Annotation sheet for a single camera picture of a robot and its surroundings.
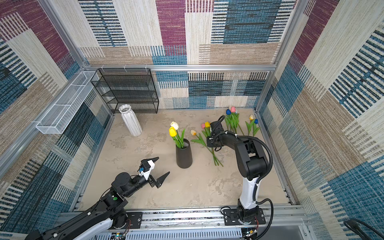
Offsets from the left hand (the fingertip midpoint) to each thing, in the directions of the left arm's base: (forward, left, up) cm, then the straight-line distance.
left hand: (162, 163), depth 74 cm
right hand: (+21, -27, -17) cm, 38 cm away
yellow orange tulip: (+29, -25, -14) cm, 41 cm away
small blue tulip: (+32, -59, -16) cm, 69 cm away
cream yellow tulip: (+41, -58, -15) cm, 73 cm away
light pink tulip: (+23, -21, -16) cm, 35 cm away
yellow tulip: (+9, -6, +12) cm, 16 cm away
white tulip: (+13, -7, +14) cm, 20 cm away
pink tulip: (+34, -22, -13) cm, 42 cm away
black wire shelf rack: (+57, +27, +2) cm, 63 cm away
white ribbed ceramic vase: (+29, +23, -1) cm, 37 cm away
